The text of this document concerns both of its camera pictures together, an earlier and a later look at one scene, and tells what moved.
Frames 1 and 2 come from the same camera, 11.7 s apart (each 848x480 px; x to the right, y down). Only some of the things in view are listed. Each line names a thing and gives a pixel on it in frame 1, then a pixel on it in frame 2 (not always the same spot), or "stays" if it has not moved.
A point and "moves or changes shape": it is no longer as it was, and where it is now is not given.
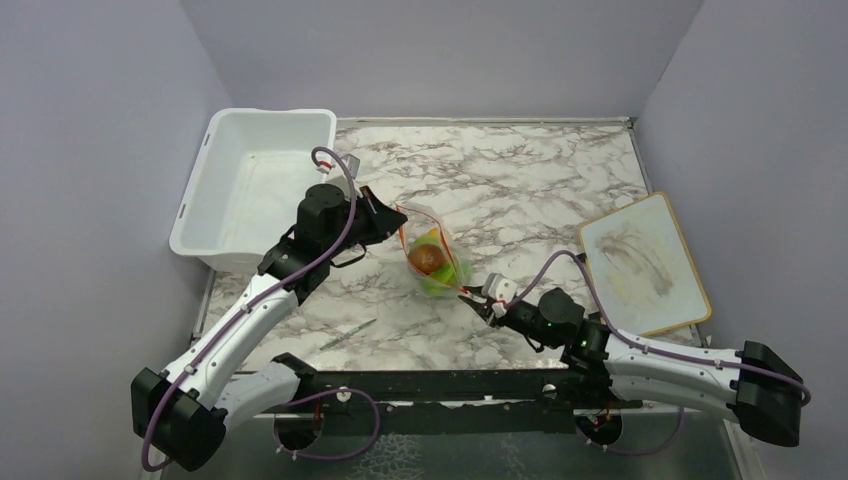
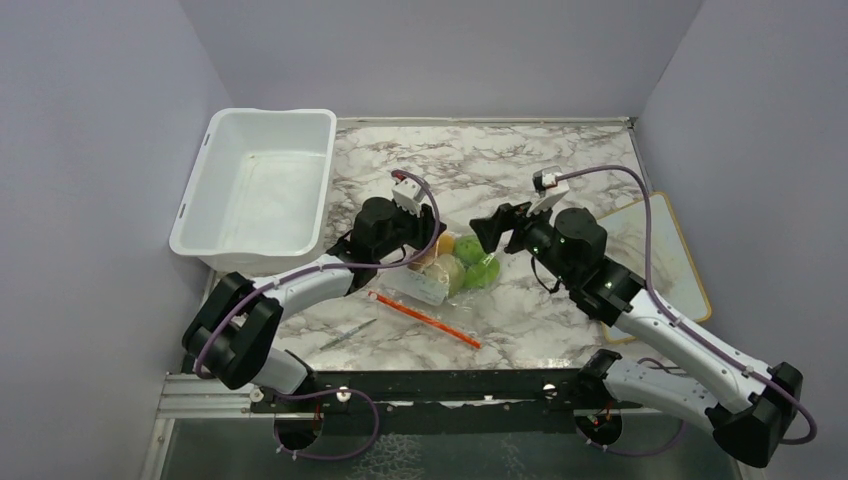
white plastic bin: x=248 y=183 stays
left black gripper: x=379 y=232 → x=424 y=225
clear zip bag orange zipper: x=439 y=270 moves or changes shape
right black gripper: x=484 y=310 → x=490 y=229
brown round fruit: x=427 y=258 moves or changes shape
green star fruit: x=448 y=273 → x=484 y=275
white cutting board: x=644 y=269 stays
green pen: x=346 y=335 stays
